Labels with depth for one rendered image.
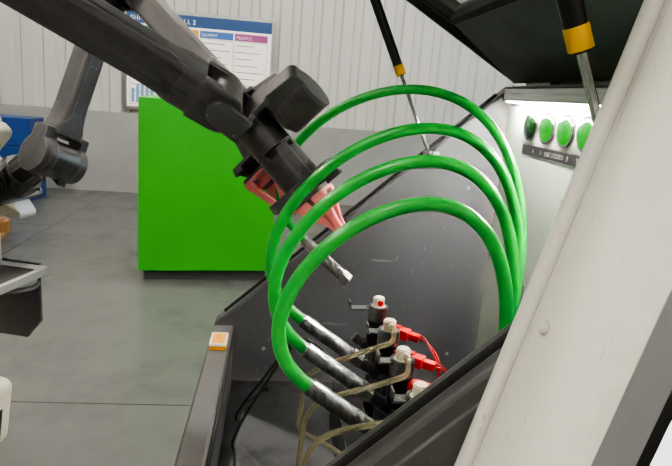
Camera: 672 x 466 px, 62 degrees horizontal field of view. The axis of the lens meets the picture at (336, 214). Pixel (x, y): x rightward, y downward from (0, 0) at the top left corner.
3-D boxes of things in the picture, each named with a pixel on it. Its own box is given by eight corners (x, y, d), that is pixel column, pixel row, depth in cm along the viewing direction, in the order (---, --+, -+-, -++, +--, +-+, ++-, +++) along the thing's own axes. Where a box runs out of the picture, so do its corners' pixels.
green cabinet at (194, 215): (259, 249, 502) (267, 103, 475) (270, 281, 420) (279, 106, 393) (149, 248, 480) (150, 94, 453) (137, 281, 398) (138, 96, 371)
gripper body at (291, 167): (334, 170, 71) (296, 126, 71) (276, 219, 74) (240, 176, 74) (342, 165, 78) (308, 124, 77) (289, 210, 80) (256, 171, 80)
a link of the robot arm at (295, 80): (203, 86, 75) (199, 115, 68) (261, 25, 71) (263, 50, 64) (268, 139, 81) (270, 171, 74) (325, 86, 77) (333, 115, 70)
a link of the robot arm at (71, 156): (41, 162, 118) (18, 154, 113) (76, 136, 116) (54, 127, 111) (49, 197, 115) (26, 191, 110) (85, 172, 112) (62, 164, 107)
